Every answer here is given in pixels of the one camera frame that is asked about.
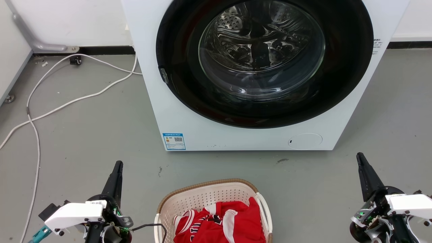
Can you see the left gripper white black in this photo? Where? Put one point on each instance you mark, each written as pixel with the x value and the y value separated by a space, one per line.
pixel 76 213

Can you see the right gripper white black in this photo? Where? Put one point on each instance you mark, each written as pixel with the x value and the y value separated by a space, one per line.
pixel 410 204

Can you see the beige perforated laundry basket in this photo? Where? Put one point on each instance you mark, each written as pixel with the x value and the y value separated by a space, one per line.
pixel 202 197

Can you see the round white filter cover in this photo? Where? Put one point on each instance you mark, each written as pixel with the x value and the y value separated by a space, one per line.
pixel 305 141

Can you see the blue energy label sticker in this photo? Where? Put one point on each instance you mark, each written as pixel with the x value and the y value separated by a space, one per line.
pixel 174 141

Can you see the white front-load washing machine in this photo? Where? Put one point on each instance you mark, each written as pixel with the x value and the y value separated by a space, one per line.
pixel 189 121

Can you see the grey door latch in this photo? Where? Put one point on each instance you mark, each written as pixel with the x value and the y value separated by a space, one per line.
pixel 164 75

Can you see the red and white jersey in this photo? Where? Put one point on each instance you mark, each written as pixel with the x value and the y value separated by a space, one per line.
pixel 233 222

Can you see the black text label sticker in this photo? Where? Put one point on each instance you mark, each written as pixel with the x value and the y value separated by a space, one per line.
pixel 376 46

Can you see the metal floor foot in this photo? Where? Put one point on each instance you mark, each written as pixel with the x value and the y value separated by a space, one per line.
pixel 9 98

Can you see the black round washer door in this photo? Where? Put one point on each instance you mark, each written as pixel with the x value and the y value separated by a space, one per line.
pixel 175 40

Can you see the grey bent pipe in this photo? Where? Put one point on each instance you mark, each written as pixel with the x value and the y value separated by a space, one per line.
pixel 33 42

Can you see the white partition panel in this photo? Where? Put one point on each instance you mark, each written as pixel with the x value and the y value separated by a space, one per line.
pixel 11 50

